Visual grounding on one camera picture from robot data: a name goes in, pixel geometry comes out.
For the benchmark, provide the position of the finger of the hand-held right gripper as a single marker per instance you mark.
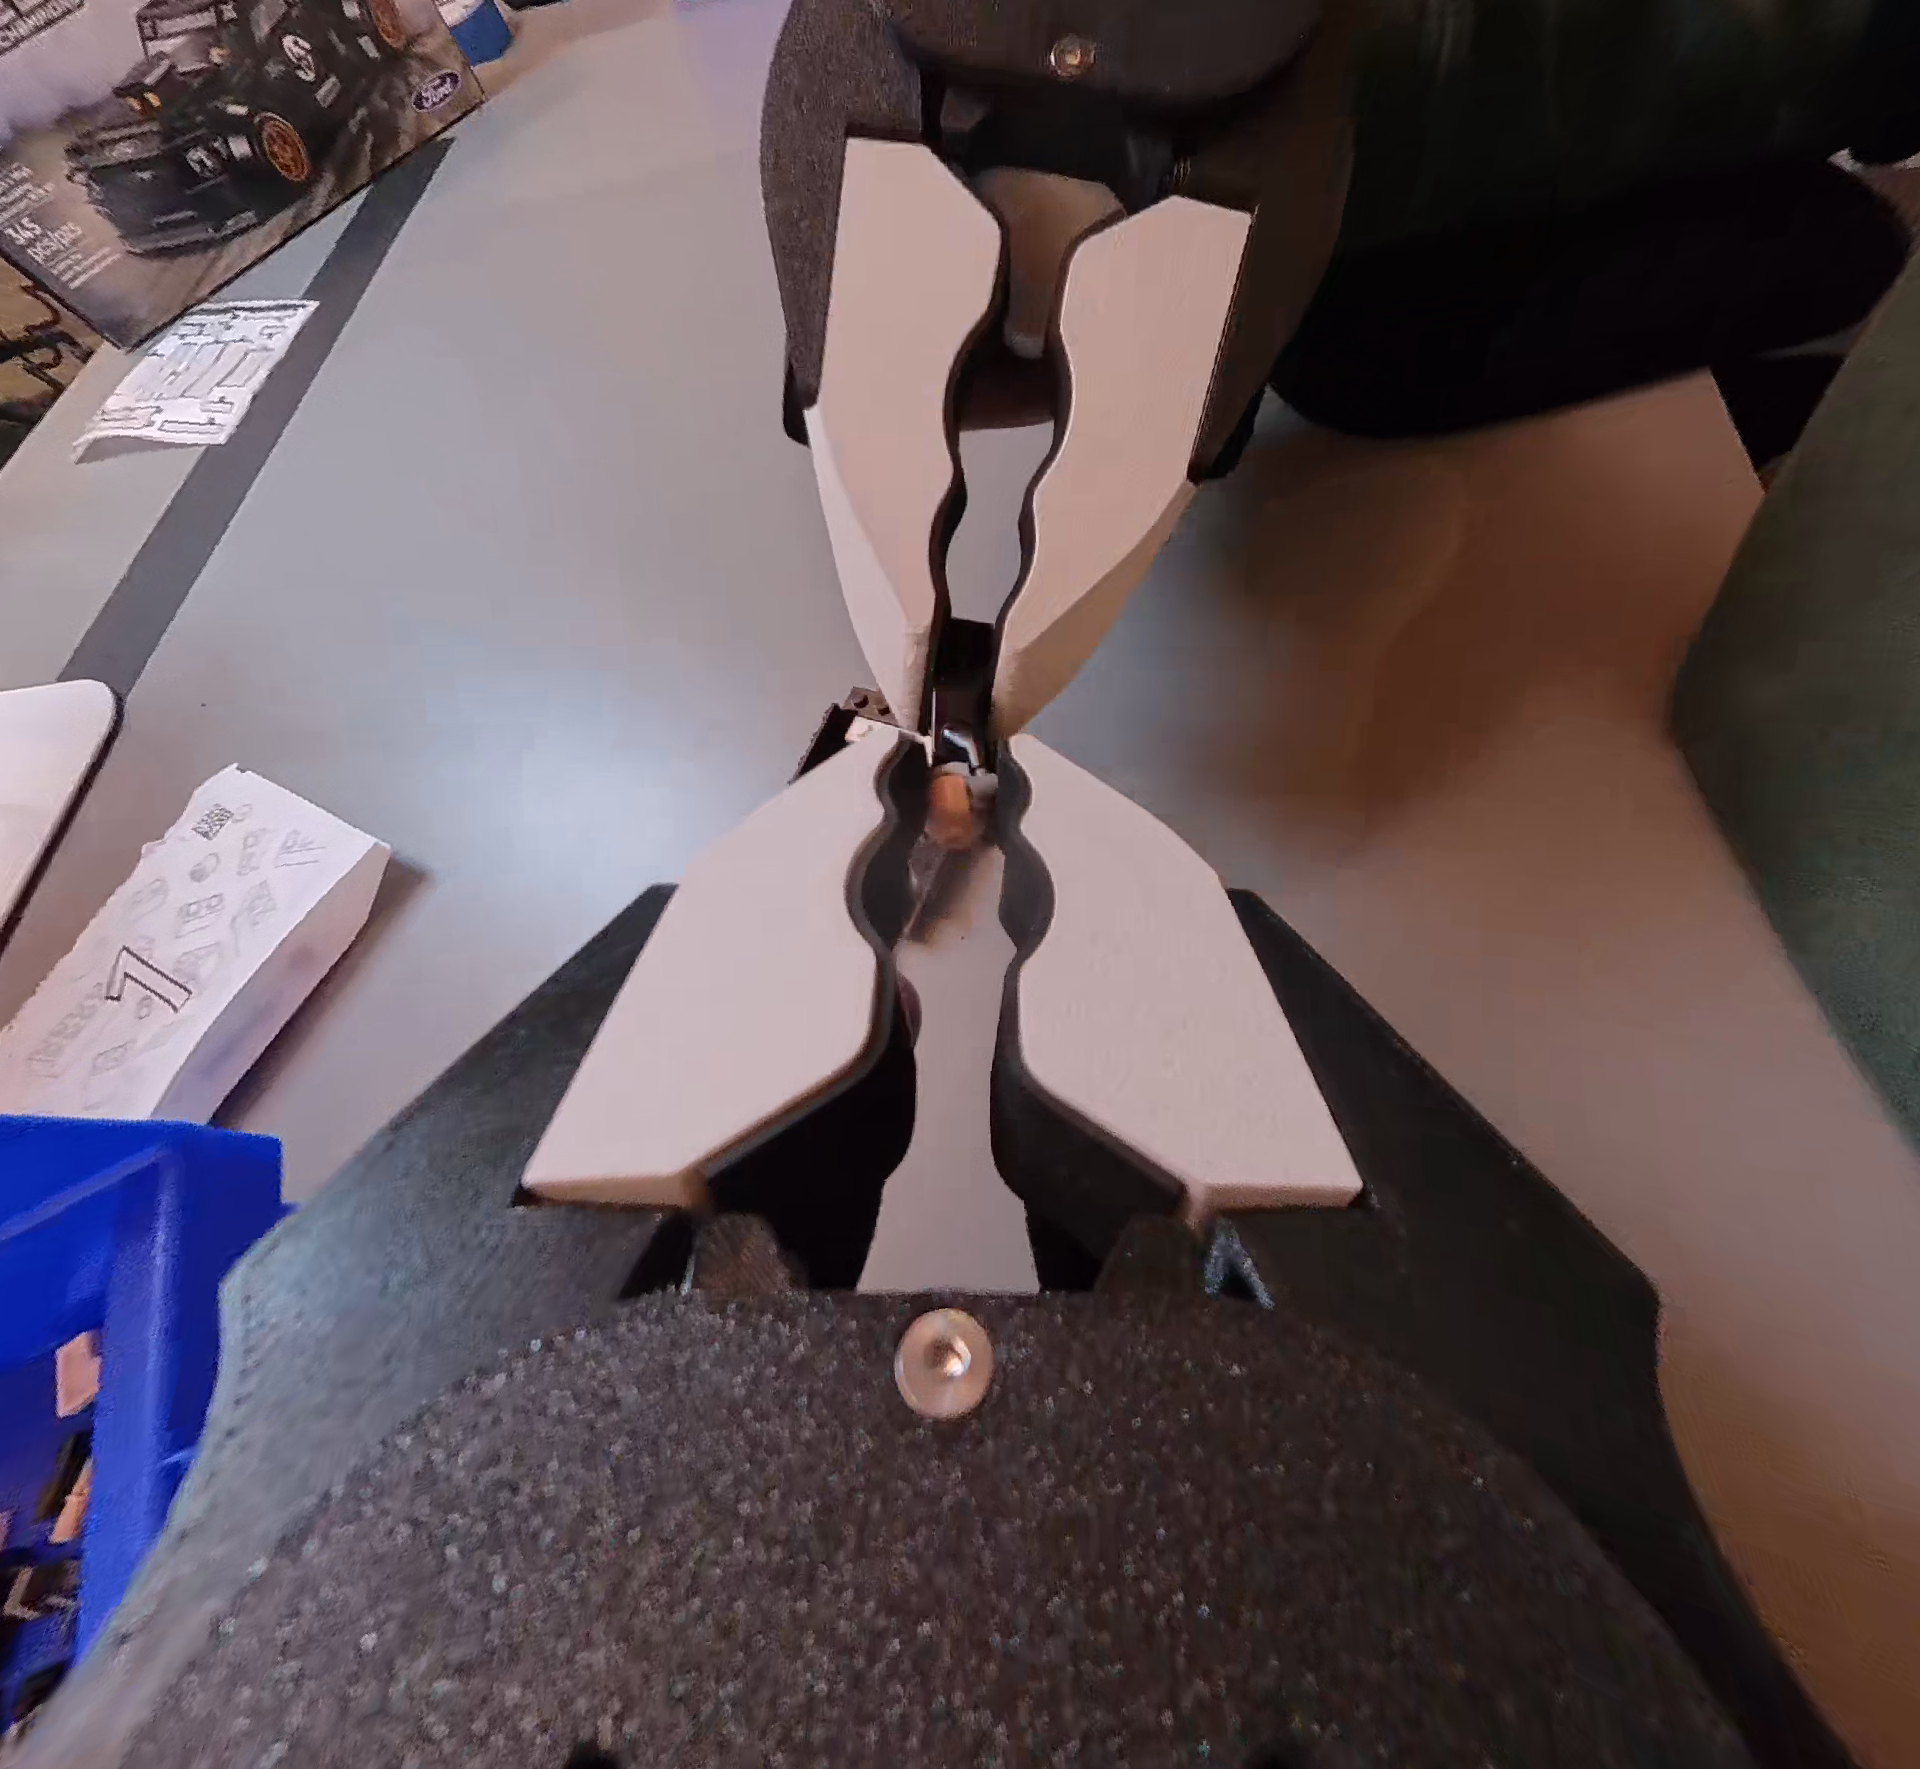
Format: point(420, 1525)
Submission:
point(1137, 404)
point(886, 359)

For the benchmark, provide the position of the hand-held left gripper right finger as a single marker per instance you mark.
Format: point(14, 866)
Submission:
point(1187, 1035)

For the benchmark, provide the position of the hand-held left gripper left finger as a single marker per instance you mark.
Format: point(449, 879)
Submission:
point(721, 1035)

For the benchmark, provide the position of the black lego car chassis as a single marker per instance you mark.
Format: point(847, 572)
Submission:
point(835, 738)

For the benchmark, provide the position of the blue plastic bin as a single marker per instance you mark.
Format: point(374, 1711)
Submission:
point(152, 1230)

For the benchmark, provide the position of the person's right forearm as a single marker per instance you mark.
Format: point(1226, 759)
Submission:
point(1590, 0)

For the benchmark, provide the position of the lego set cardboard box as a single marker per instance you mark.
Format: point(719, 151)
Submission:
point(210, 60)

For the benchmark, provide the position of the heap of loose lego parts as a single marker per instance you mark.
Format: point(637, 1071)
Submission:
point(45, 1500)

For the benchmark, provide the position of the white printed paper bag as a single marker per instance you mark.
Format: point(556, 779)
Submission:
point(182, 945)

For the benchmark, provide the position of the small white printed sheet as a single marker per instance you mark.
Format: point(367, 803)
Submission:
point(196, 375)

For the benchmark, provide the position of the white book stand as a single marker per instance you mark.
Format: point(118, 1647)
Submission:
point(37, 779)

